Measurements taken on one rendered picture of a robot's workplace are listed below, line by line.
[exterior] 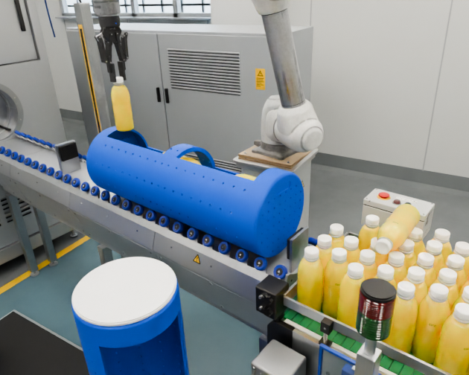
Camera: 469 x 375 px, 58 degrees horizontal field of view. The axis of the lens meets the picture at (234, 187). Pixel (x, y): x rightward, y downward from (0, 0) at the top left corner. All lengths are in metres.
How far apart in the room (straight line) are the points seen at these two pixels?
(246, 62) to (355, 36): 1.32
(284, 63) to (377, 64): 2.41
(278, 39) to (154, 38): 1.97
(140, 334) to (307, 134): 1.02
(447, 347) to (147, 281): 0.75
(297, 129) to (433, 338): 0.95
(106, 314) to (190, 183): 0.51
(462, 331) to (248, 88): 2.37
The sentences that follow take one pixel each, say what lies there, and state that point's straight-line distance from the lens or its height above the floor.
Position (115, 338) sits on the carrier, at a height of 0.99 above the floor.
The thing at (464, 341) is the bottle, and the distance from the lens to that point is 1.10.
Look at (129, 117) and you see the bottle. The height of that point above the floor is 1.30.
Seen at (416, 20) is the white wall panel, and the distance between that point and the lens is 3.96.
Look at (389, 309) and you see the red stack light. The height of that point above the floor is 1.23.
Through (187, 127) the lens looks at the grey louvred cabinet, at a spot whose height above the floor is 0.70.
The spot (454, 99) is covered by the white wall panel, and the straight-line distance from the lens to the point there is 4.01.
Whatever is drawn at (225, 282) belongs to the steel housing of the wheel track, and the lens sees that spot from 1.47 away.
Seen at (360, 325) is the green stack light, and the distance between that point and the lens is 0.86.
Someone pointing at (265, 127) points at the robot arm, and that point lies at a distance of 1.98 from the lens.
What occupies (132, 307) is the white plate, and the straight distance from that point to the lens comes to 1.14.
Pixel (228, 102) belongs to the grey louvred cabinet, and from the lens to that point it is 3.22.
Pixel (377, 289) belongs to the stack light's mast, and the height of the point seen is 1.26.
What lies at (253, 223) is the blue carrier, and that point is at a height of 1.13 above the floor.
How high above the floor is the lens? 1.77
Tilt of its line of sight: 26 degrees down
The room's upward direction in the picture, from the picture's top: 2 degrees counter-clockwise
